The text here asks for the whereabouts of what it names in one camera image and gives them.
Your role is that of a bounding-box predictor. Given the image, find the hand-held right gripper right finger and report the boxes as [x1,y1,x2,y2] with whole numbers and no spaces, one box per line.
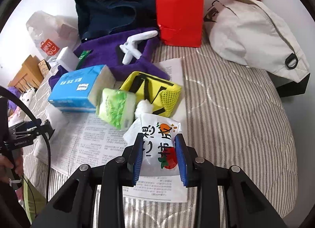
[174,134,287,228]

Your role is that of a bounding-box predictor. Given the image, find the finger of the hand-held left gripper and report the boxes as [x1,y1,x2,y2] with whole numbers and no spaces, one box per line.
[8,119,55,141]

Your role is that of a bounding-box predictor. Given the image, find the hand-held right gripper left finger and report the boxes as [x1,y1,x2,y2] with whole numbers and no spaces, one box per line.
[32,133,144,228]

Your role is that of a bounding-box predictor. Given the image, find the white fruit print packet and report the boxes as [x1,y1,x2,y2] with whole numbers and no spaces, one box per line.
[123,113,183,177]

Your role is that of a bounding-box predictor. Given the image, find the blue tissue pack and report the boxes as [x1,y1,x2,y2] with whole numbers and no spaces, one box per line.
[48,65,117,113]

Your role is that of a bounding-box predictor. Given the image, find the green tissue pack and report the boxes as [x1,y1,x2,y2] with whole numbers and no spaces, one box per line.
[95,88,138,130]

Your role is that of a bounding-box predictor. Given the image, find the yellow mesh pouch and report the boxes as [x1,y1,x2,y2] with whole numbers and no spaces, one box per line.
[119,71,183,116]

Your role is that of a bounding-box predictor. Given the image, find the green printed packet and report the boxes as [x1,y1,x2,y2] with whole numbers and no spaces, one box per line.
[76,49,92,69]

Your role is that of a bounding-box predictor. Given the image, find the white soft pack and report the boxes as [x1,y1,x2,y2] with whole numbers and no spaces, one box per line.
[53,46,79,72]

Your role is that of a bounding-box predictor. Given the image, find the person's left hand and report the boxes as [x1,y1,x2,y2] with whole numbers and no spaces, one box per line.
[0,148,24,184]

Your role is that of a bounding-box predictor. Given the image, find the floral white pillow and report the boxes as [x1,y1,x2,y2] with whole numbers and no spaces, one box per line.
[20,89,37,103]

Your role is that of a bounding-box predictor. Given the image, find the printed paper sheet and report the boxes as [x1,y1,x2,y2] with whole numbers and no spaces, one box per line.
[33,58,189,202]

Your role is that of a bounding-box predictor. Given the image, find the purple plush toy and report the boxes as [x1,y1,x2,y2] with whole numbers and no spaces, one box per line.
[7,86,20,110]

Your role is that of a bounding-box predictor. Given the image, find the white cotton wad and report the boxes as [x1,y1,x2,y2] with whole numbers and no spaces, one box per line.
[134,99,153,117]

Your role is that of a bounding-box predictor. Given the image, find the green blanket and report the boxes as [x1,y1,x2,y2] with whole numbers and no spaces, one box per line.
[21,174,47,221]

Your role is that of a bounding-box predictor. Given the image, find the wooden headboard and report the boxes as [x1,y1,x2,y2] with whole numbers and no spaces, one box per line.
[11,55,46,93]

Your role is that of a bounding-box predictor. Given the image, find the purple towel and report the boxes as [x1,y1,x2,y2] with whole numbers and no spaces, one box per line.
[48,27,170,90]

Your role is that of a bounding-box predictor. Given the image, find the white plastic shopping bag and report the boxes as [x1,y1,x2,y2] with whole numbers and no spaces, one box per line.
[26,11,82,62]

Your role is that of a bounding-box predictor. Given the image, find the black box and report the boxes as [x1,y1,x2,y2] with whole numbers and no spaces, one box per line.
[269,72,311,98]

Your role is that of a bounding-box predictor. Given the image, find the navy tote bag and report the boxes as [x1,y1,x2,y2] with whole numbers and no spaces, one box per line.
[74,0,159,40]

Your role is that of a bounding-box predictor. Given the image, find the beige canvas bag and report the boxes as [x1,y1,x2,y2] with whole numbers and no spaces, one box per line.
[203,0,310,82]

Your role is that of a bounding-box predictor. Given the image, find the red paper bag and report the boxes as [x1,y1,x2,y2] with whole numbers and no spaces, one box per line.
[155,0,205,48]

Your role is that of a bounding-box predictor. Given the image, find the black cable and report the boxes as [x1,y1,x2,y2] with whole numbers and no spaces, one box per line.
[0,86,52,204]

